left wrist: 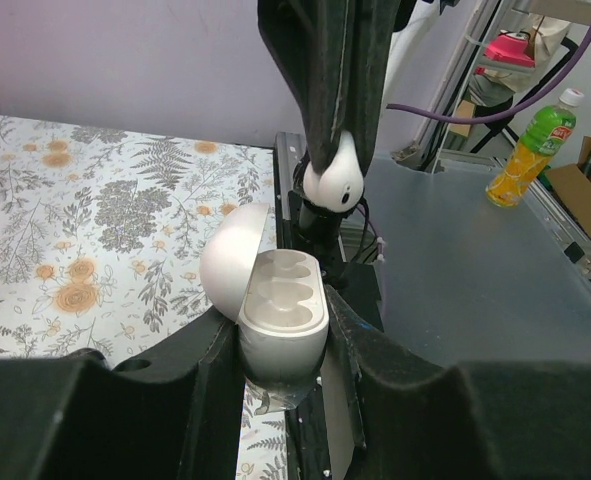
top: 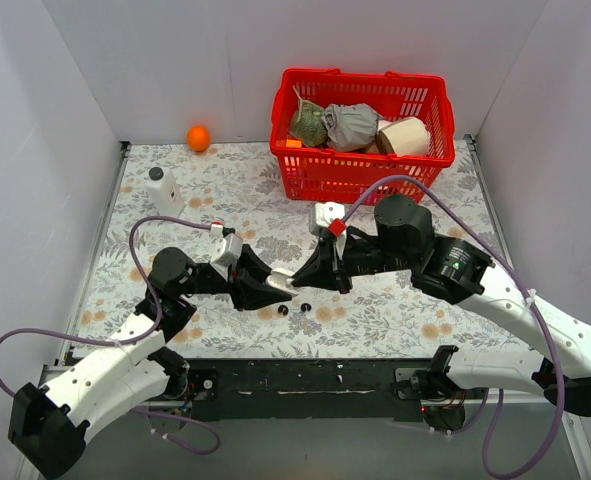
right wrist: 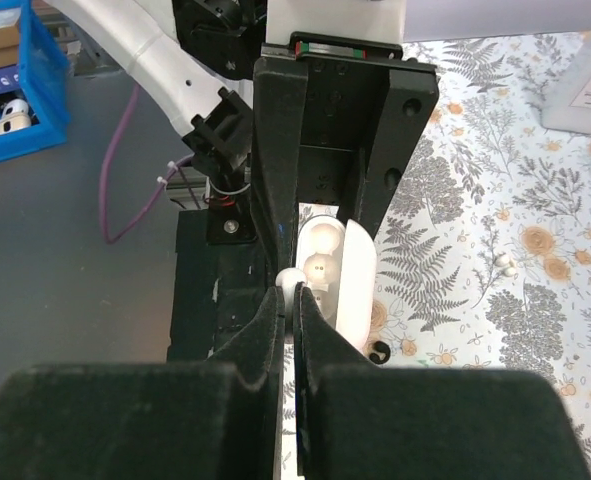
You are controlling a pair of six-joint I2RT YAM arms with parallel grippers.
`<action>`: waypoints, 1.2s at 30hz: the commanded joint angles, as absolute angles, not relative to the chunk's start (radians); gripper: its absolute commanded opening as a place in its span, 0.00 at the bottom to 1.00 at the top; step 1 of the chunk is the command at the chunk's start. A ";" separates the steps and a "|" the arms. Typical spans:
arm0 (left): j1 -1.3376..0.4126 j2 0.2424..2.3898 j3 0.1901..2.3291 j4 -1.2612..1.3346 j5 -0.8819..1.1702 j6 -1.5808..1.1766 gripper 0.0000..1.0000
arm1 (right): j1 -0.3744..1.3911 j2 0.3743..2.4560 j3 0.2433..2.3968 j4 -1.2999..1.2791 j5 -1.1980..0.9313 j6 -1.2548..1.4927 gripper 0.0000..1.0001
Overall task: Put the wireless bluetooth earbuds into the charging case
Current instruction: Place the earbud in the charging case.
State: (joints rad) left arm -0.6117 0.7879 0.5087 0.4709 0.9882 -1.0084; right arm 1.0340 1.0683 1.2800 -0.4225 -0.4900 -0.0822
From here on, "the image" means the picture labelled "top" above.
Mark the white earbud charging case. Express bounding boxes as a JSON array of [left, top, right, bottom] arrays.
[[265, 268, 299, 296]]

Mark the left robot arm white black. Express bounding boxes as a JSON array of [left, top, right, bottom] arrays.
[[8, 235, 296, 479]]

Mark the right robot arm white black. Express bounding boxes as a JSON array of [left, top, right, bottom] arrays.
[[287, 195, 591, 417]]

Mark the white bottle black cap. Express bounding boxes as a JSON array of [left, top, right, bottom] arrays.
[[145, 167, 185, 218]]

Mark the floral table cloth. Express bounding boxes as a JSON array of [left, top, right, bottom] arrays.
[[77, 143, 525, 358]]

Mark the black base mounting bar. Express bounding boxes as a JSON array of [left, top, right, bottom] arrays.
[[129, 357, 486, 424]]

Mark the red plastic shopping basket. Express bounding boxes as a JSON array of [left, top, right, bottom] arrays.
[[269, 68, 456, 204]]

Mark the beige paper roll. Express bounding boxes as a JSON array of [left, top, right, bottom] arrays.
[[375, 116, 431, 157]]

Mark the grey crumpled bag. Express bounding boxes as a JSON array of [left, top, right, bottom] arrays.
[[322, 103, 382, 152]]

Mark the orange fruit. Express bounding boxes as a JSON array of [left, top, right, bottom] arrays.
[[186, 125, 211, 152]]

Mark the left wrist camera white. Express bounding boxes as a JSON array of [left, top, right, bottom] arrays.
[[209, 222, 244, 279]]

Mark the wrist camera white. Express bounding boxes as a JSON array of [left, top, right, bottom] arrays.
[[209, 222, 244, 279], [308, 202, 345, 237]]

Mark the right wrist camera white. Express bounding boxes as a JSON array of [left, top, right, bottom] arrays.
[[308, 202, 345, 237]]

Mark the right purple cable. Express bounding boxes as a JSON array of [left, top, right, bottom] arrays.
[[339, 174, 567, 480]]

